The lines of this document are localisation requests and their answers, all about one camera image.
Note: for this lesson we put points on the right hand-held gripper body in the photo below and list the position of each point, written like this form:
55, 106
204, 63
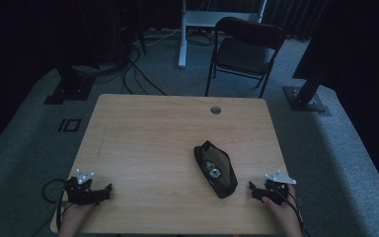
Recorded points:
278, 189

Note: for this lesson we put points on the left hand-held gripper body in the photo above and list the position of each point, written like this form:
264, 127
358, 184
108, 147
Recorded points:
83, 192

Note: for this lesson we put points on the black zipper pouch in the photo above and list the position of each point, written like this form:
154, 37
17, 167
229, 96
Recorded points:
222, 187

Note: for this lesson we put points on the person's left hand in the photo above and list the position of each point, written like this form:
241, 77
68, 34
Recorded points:
79, 212

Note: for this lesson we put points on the person's right hand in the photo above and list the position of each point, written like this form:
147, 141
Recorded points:
283, 210

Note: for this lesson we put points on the small green and white item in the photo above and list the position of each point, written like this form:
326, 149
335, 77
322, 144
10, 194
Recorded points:
212, 169

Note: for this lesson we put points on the black folding chair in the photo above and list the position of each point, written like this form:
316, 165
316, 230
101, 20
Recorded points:
243, 49

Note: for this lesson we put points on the dark curtain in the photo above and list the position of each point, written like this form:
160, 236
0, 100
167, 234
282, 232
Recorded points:
296, 16

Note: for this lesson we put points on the black stand with base plate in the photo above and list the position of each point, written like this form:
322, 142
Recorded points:
69, 89
306, 98

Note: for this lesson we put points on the white metal desk frame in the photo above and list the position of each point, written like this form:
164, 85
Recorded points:
190, 19

